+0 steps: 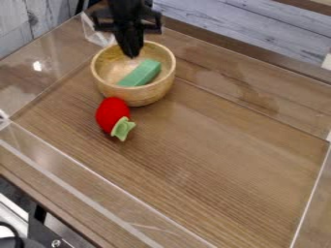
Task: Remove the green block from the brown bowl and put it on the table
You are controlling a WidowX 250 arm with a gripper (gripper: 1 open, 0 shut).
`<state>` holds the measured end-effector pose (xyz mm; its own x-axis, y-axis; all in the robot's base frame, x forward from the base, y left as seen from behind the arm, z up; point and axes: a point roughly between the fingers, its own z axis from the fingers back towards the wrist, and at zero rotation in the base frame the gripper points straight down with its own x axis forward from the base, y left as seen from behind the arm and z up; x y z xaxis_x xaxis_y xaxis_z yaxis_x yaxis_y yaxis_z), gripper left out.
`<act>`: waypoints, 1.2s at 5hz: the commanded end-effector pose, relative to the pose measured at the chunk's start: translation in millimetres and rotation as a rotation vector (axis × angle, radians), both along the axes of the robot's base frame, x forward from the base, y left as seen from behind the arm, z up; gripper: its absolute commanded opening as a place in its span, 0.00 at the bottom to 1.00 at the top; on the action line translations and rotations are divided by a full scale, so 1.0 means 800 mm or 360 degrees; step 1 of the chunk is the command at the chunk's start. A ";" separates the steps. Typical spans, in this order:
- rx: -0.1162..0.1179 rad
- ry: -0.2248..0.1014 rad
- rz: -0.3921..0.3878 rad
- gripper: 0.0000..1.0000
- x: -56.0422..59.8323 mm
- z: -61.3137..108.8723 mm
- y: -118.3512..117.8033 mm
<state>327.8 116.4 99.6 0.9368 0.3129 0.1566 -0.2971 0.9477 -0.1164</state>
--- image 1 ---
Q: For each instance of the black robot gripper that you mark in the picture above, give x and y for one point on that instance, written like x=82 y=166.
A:
x=129 y=13

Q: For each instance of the green rectangular block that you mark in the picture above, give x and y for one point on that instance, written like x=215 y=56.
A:
x=142 y=75

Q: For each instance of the brown wooden bowl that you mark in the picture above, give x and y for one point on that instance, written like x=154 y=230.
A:
x=111 y=66

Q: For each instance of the red plush strawberry toy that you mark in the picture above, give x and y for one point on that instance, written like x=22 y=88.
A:
x=114 y=118

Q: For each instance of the clear acrylic table barrier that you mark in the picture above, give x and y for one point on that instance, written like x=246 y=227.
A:
x=217 y=170

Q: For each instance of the black table leg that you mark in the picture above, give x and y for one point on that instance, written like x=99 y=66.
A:
x=40 y=214

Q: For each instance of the clear acrylic corner bracket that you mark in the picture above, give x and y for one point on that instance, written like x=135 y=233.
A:
x=97 y=37

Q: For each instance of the black metal base plate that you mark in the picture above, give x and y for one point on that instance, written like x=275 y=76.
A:
x=43 y=235

